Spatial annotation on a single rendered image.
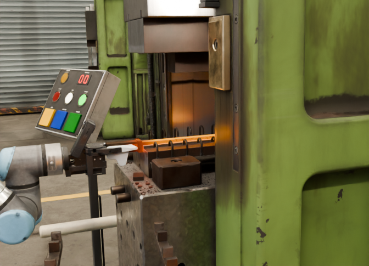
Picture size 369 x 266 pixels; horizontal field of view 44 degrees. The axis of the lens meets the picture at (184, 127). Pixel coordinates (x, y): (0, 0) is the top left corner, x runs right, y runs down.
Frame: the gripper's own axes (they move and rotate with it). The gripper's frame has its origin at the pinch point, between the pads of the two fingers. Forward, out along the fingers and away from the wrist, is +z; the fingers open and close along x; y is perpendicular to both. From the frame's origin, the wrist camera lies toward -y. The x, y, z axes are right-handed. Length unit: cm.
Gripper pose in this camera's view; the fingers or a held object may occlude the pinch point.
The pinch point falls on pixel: (132, 145)
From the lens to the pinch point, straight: 137.0
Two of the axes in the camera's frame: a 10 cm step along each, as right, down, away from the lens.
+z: 9.5, -0.8, 3.2
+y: 0.2, 9.8, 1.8
